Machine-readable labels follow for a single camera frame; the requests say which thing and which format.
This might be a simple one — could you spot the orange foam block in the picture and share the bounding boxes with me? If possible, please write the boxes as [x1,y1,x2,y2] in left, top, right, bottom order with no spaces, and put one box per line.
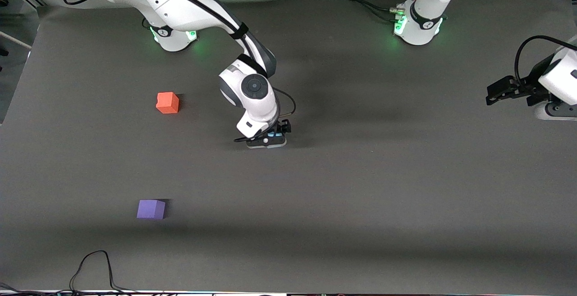
[156,92,180,114]

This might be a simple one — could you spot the purple foam block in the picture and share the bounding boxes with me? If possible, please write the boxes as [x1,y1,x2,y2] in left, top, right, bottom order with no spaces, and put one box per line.
[137,200,166,220]

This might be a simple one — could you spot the dark grey table mat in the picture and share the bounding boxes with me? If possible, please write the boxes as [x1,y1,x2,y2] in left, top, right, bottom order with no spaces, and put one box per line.
[0,0,577,295]

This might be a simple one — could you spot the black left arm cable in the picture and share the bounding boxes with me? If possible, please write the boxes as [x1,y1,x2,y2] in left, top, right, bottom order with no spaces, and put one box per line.
[515,35,577,86]

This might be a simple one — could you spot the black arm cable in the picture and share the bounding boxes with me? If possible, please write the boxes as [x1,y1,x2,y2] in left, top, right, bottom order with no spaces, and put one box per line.
[515,35,577,86]
[63,0,297,143]

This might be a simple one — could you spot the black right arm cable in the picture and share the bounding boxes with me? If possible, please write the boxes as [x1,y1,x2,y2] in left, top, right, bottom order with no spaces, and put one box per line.
[63,0,297,143]

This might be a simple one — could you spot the black left base cables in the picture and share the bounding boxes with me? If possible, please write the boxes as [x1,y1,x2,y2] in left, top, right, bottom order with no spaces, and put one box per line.
[340,0,424,23]

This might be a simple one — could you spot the thin black looped cable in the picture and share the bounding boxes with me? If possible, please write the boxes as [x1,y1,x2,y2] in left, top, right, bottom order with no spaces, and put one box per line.
[69,250,136,293]

